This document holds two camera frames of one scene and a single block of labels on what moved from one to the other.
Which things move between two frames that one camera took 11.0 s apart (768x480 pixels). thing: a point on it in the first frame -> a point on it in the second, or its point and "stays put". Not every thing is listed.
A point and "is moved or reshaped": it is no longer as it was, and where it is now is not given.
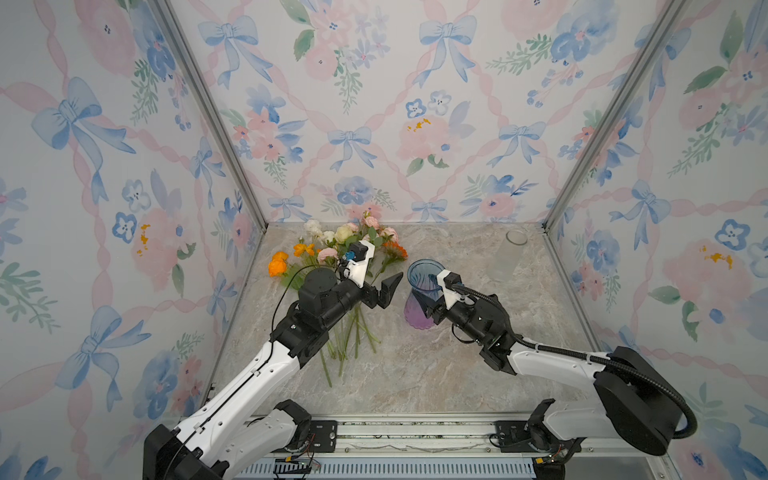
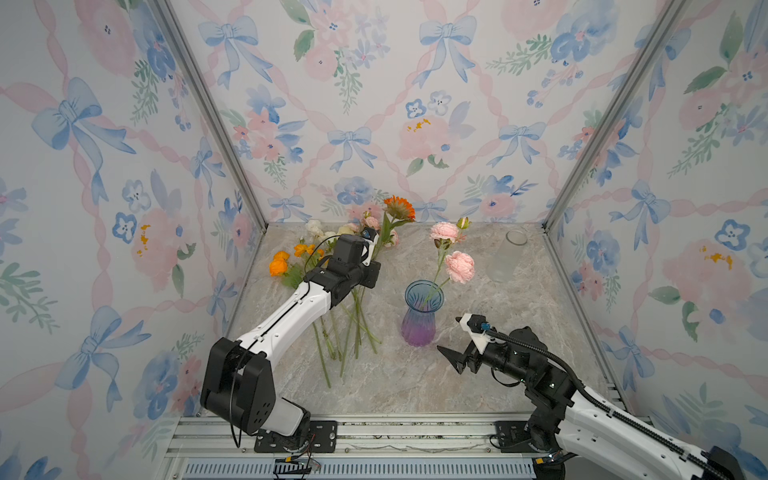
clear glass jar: x=504 y=265 stays put
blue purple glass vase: x=422 y=277 is moved or reshaped
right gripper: x=432 y=308 -> x=460 y=361
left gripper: x=383 y=297 -> x=371 y=281
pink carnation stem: x=345 y=342 -> x=456 y=266
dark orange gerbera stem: x=362 y=308 is moved or reshaped
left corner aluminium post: x=175 y=28 stays put
